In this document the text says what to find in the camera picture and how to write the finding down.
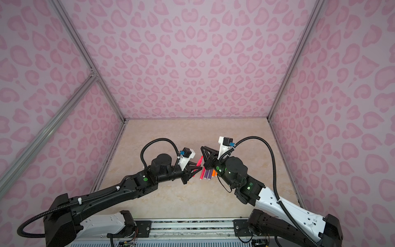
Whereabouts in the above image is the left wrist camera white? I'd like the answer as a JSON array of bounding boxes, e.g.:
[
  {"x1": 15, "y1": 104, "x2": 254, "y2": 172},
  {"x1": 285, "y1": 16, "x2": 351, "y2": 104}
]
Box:
[{"x1": 178, "y1": 147, "x2": 195, "y2": 171}]

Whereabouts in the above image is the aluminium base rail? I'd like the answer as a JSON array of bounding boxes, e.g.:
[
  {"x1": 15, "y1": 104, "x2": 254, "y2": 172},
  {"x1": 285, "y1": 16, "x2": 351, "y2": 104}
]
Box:
[{"x1": 67, "y1": 217, "x2": 325, "y2": 247}]

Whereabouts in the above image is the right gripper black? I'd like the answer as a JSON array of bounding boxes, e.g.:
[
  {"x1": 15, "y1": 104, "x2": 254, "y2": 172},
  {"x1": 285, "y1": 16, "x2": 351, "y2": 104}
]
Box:
[{"x1": 200, "y1": 146, "x2": 238, "y2": 188}]

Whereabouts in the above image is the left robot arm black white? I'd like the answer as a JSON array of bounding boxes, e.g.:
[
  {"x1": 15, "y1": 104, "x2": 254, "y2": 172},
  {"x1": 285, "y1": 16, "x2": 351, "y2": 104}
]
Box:
[{"x1": 43, "y1": 154, "x2": 202, "y2": 247}]

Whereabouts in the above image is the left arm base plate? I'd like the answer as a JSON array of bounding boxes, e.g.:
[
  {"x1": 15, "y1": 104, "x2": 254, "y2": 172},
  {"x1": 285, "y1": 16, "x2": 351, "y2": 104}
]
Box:
[{"x1": 107, "y1": 220, "x2": 152, "y2": 238}]

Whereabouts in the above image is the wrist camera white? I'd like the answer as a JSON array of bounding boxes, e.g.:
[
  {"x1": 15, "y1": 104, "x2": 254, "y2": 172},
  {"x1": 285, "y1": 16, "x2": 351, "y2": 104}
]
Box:
[
  {"x1": 178, "y1": 147, "x2": 195, "y2": 171},
  {"x1": 218, "y1": 136, "x2": 235, "y2": 159}
]

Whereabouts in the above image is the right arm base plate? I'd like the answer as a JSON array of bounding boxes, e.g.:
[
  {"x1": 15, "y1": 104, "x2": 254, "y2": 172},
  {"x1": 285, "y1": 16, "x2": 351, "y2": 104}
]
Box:
[{"x1": 232, "y1": 218, "x2": 278, "y2": 238}]

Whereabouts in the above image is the purple marker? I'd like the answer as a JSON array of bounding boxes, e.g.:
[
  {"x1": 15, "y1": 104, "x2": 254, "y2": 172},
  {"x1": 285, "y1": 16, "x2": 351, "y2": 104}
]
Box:
[
  {"x1": 204, "y1": 170, "x2": 210, "y2": 179},
  {"x1": 207, "y1": 169, "x2": 215, "y2": 180}
]

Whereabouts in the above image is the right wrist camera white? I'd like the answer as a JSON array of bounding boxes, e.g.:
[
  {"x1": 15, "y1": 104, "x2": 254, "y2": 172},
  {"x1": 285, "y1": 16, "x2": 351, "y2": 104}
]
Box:
[{"x1": 218, "y1": 136, "x2": 235, "y2": 159}]

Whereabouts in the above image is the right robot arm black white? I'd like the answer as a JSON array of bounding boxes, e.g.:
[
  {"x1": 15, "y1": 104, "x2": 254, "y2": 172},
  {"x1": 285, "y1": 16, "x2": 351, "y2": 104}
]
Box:
[{"x1": 201, "y1": 146, "x2": 343, "y2": 247}]

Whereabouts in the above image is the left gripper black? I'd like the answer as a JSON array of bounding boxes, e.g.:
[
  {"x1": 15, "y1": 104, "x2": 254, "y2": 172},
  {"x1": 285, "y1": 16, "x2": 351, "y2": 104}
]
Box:
[{"x1": 158, "y1": 161, "x2": 204, "y2": 185}]

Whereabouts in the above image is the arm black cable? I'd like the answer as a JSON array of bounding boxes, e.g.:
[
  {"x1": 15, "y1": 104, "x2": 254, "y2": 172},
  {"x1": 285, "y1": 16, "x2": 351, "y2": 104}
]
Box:
[
  {"x1": 232, "y1": 136, "x2": 322, "y2": 247},
  {"x1": 16, "y1": 137, "x2": 180, "y2": 238}
]

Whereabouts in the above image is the pink marker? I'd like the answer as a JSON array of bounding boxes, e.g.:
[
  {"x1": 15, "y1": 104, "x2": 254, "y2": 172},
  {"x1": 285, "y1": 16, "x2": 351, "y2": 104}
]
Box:
[
  {"x1": 200, "y1": 168, "x2": 206, "y2": 180},
  {"x1": 197, "y1": 156, "x2": 203, "y2": 167}
]

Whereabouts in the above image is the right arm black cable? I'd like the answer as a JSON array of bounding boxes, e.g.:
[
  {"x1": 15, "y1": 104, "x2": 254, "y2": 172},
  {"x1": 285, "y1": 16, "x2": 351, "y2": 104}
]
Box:
[{"x1": 232, "y1": 136, "x2": 322, "y2": 247}]

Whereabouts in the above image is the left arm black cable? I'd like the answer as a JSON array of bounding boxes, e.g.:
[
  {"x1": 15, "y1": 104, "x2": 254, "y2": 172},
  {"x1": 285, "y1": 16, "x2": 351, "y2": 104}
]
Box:
[{"x1": 16, "y1": 137, "x2": 180, "y2": 238}]

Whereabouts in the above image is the diagonal aluminium frame bar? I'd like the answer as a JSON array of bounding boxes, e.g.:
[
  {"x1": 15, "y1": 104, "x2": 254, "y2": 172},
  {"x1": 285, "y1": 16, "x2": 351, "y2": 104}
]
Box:
[{"x1": 1, "y1": 73, "x2": 97, "y2": 198}]

